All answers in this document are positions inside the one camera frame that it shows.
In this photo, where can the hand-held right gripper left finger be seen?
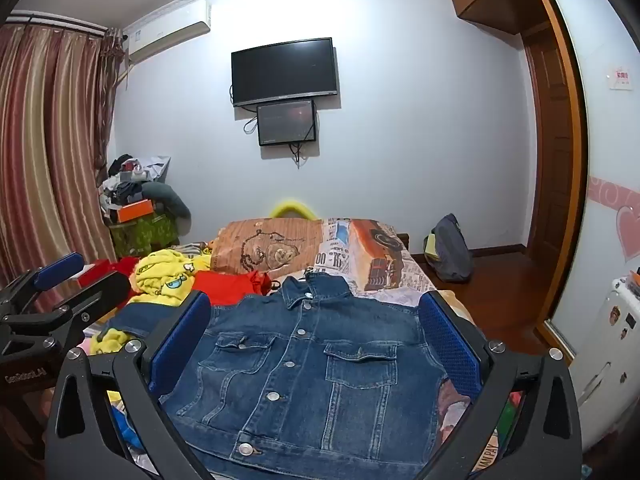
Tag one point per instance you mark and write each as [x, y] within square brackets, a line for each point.
[180, 345]

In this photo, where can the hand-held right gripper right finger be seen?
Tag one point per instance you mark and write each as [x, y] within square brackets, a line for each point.
[450, 345]

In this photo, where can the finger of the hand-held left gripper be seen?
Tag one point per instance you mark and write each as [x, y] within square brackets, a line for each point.
[100, 292]
[57, 269]

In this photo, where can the blue denim jacket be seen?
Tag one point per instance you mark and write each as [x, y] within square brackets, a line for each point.
[300, 385]

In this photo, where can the red fluffy cloth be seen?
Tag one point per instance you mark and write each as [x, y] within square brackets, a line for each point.
[127, 266]

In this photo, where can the yellow cartoon print garment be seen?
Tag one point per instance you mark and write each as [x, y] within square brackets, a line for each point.
[165, 275]

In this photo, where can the green patterned cloth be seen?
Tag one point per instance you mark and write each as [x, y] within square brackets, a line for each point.
[145, 237]

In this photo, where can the red garment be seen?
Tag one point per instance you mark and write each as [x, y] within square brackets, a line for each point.
[230, 287]

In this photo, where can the orange box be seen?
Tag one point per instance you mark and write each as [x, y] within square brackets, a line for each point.
[135, 210]

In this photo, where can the grey backpack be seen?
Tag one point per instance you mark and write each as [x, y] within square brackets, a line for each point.
[452, 250]

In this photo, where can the newspaper print bed sheet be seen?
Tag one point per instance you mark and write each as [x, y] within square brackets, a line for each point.
[380, 260]

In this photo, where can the pile of clutter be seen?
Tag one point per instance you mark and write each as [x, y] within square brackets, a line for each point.
[125, 180]

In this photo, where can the striped pink curtain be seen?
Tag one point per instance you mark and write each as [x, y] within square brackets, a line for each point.
[45, 150]

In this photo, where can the brown printed cloth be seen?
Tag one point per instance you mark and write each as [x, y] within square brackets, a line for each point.
[270, 247]

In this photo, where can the white appliance with stickers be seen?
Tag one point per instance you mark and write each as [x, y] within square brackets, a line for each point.
[610, 350]

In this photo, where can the yellow chair back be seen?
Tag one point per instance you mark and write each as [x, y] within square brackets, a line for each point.
[295, 208]

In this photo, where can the wooden door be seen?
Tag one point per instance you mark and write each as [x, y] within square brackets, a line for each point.
[550, 150]

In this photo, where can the white air conditioner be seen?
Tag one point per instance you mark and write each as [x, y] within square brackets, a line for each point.
[165, 30]

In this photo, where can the small black wall monitor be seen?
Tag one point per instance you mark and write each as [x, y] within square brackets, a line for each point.
[286, 122]

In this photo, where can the black wall television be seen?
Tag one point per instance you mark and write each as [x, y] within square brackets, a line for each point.
[282, 72]

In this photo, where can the paper wall note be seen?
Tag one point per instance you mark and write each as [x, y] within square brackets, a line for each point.
[621, 78]

